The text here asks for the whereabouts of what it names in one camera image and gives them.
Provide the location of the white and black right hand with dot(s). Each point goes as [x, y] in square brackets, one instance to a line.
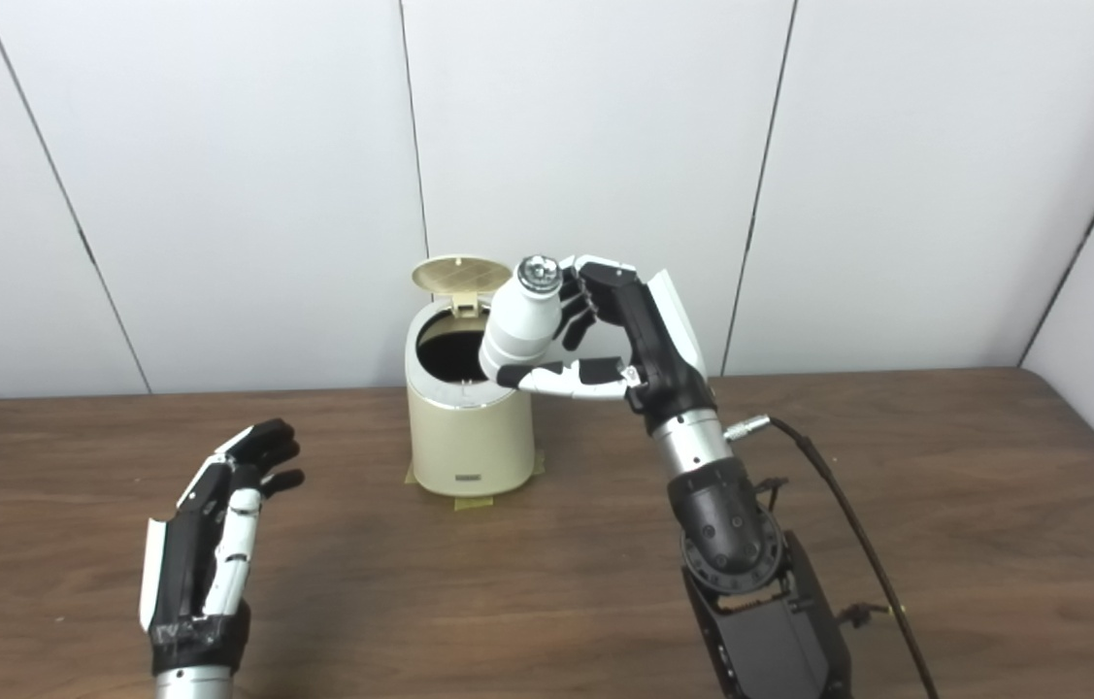
[658, 359]

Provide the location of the cream-colored bin body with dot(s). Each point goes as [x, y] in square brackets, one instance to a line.
[469, 442]

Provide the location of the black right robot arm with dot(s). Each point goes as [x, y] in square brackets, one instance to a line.
[731, 544]

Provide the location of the small white plastic bottle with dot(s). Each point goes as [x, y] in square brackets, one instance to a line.
[519, 325]

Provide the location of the white and black left hand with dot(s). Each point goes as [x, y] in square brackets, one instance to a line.
[182, 573]

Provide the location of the round cream bin lid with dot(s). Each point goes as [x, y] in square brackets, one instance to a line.
[459, 275]

